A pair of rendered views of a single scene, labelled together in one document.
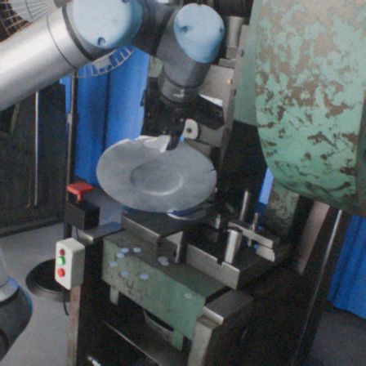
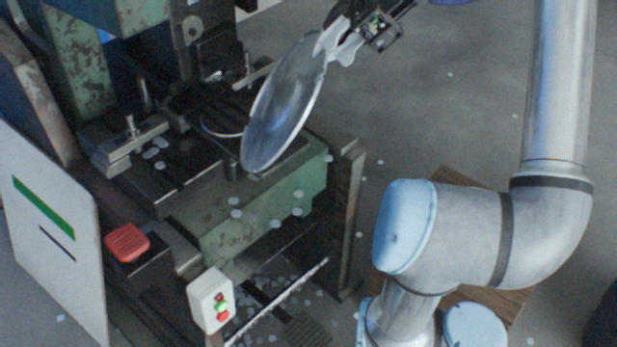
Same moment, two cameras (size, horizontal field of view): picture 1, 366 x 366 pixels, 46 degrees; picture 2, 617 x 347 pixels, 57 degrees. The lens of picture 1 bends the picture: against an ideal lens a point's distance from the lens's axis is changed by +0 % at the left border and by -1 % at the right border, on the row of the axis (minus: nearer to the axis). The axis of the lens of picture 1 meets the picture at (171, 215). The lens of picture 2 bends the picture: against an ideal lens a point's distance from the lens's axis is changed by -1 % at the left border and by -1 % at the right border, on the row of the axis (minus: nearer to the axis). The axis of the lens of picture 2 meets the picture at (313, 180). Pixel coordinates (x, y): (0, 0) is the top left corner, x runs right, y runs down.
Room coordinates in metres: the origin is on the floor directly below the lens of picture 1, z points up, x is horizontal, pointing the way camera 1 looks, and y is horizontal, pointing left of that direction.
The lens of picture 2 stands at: (0.88, 0.87, 1.57)
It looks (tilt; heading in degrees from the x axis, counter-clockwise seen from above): 47 degrees down; 274
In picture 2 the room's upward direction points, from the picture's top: 2 degrees clockwise
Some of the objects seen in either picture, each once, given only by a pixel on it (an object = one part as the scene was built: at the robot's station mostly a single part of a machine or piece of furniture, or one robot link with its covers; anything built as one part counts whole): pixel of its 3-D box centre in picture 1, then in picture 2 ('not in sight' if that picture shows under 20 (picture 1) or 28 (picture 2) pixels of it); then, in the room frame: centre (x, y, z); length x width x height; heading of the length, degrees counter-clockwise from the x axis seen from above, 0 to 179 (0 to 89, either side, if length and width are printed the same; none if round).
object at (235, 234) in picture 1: (233, 243); not in sight; (1.00, -0.17, 0.75); 0.03 x 0.03 x 0.10; 52
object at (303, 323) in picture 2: not in sight; (249, 286); (1.11, -0.03, 0.14); 0.59 x 0.10 x 0.05; 142
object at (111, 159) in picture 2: not in sight; (129, 135); (1.32, 0.02, 0.76); 0.17 x 0.06 x 0.10; 52
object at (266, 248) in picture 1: (256, 229); (250, 67); (1.11, -0.24, 0.76); 0.17 x 0.06 x 0.10; 52
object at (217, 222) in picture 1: (208, 209); (195, 99); (1.21, -0.11, 0.76); 0.15 x 0.09 x 0.05; 52
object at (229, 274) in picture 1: (204, 233); (198, 126); (1.21, -0.11, 0.68); 0.45 x 0.30 x 0.06; 52
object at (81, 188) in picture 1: (80, 197); (130, 252); (1.24, 0.29, 0.72); 0.07 x 0.06 x 0.08; 142
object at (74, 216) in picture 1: (82, 229); (149, 278); (1.23, 0.28, 0.62); 0.10 x 0.06 x 0.20; 52
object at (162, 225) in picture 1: (169, 234); (247, 150); (1.07, 0.00, 0.72); 0.25 x 0.14 x 0.14; 142
